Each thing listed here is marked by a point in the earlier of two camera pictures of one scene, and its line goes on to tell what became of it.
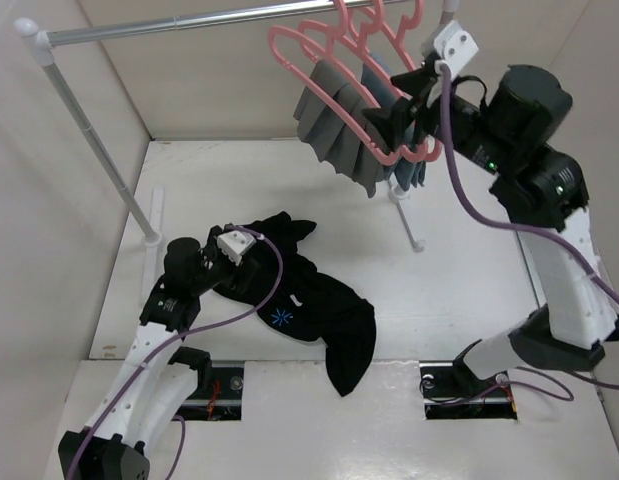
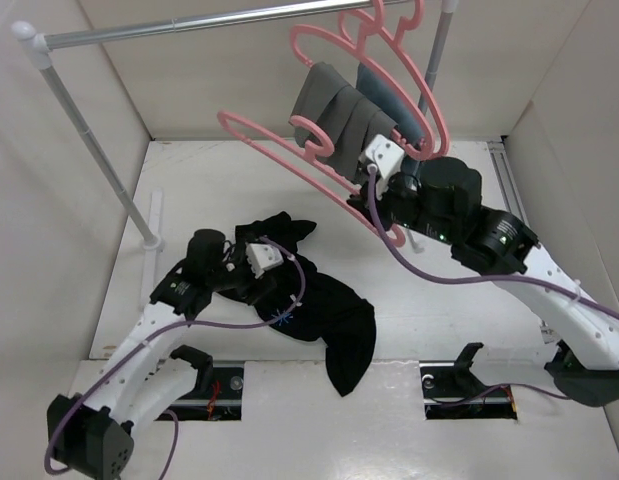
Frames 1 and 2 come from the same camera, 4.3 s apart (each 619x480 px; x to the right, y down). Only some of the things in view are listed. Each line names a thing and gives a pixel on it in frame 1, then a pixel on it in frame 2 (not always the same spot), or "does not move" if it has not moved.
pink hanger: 385,153 -> 295,156
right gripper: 424,88 -> 380,204
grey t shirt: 334,139 does not move
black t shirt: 291,299 does not move
